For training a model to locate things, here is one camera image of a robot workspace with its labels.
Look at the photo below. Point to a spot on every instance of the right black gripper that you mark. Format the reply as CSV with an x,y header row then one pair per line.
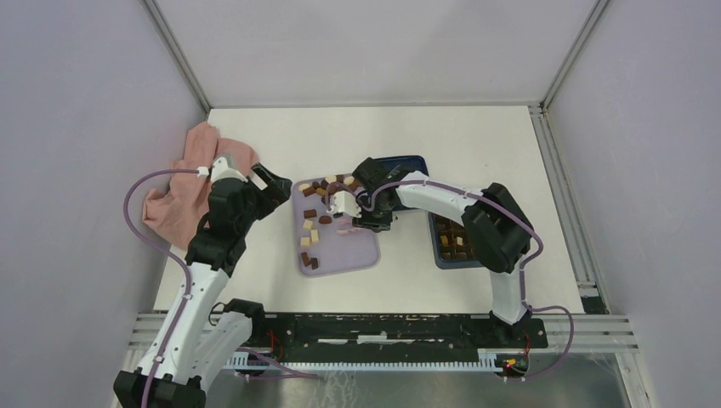
x,y
376,225

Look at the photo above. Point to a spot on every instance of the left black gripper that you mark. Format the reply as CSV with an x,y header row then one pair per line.
x,y
276,191

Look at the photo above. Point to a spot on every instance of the lilac tray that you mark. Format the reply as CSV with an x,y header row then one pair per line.
x,y
320,250

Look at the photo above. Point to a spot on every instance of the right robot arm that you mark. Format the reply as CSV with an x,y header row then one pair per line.
x,y
498,231

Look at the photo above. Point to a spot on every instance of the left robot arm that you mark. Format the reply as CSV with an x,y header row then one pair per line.
x,y
181,363

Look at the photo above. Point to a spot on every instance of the blue chocolate box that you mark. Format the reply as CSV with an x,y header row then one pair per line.
x,y
451,245

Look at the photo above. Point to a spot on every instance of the dark blue box lid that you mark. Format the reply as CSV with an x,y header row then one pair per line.
x,y
403,166

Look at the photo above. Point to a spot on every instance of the pink cloth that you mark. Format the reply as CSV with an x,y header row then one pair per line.
x,y
174,215

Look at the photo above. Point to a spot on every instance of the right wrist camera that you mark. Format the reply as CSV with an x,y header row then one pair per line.
x,y
344,202

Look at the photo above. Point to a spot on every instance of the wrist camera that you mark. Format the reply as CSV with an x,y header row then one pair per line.
x,y
344,202
224,167

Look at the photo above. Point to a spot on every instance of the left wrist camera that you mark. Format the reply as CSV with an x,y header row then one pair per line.
x,y
224,167

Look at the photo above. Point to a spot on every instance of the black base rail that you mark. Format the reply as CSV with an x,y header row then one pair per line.
x,y
390,338

